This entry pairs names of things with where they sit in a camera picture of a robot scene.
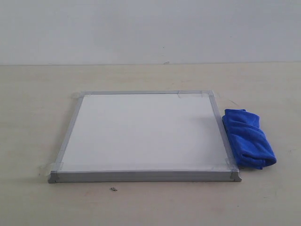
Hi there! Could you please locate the white board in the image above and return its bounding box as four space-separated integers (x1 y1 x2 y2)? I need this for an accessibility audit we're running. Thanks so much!
48 90 242 184

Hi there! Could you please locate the blue microfibre cloth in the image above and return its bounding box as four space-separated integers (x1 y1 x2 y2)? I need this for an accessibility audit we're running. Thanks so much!
222 109 277 170

